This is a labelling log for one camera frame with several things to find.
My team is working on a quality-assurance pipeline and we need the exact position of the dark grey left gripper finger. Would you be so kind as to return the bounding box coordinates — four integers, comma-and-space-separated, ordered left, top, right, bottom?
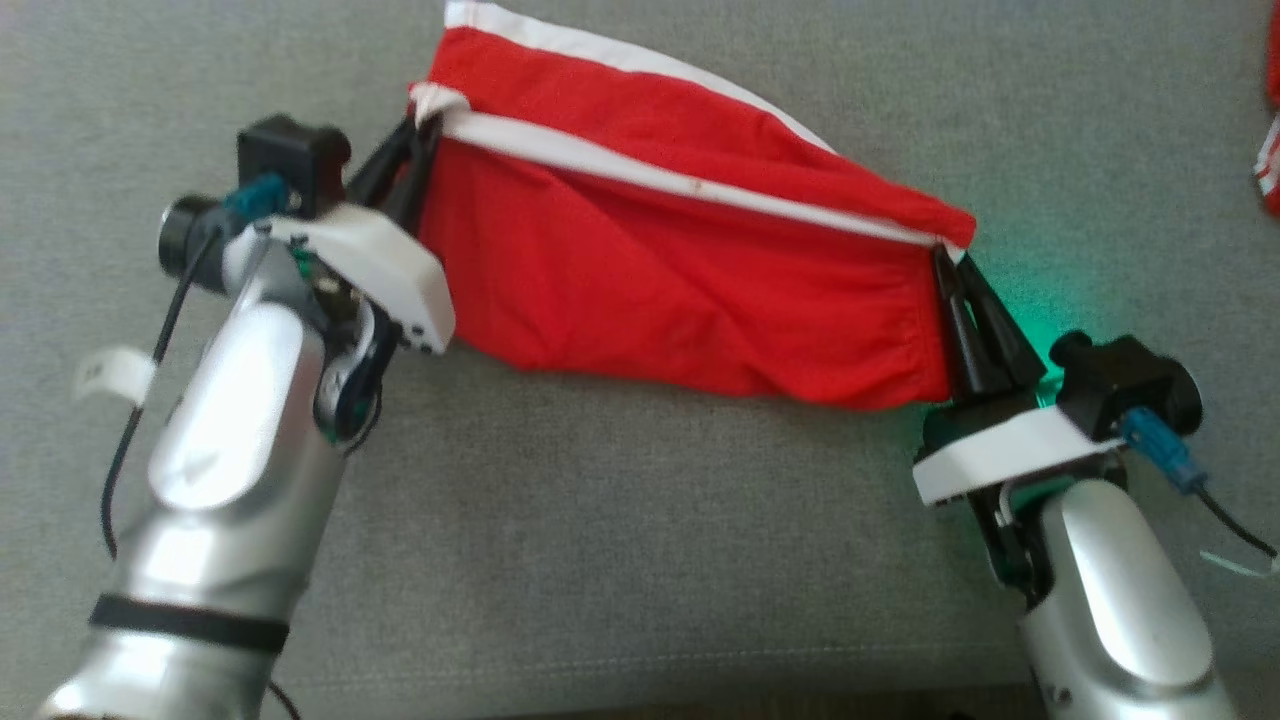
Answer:
344, 118, 420, 209
384, 118, 442, 234

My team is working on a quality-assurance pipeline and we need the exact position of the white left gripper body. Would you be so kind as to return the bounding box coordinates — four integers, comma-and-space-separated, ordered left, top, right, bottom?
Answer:
265, 203, 458, 356

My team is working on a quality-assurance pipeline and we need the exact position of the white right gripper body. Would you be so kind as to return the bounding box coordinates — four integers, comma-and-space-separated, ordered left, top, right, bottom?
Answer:
911, 384, 1128, 507

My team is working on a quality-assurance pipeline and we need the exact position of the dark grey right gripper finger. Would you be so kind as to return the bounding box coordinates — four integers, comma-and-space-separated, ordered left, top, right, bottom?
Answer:
961, 256, 1049, 394
930, 246, 987, 400

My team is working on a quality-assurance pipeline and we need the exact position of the red garment with wide white bands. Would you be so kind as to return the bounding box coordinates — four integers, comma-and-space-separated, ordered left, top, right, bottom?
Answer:
407, 0, 979, 412

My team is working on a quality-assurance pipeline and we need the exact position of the red garment with thin white stripes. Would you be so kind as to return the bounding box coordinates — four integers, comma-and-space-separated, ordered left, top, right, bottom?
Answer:
1253, 0, 1280, 219

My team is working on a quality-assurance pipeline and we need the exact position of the grey fabric sofa seat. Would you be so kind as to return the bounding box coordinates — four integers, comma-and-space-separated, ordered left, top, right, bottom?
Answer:
0, 0, 1280, 720

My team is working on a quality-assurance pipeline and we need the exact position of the black cable with teal plug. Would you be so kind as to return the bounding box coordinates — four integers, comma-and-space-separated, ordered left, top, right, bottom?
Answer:
1118, 407, 1280, 561
99, 174, 292, 561

